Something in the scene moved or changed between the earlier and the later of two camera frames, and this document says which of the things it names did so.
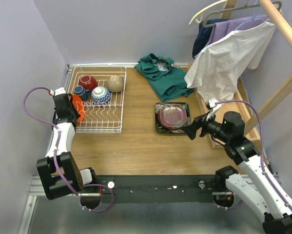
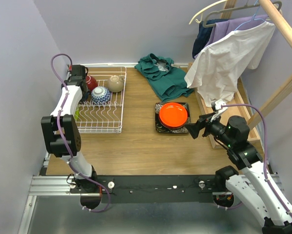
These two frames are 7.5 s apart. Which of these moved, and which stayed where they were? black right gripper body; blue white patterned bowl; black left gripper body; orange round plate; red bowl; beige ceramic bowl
Moved: black left gripper body; orange round plate
Stayed: red bowl; black right gripper body; beige ceramic bowl; blue white patterned bowl
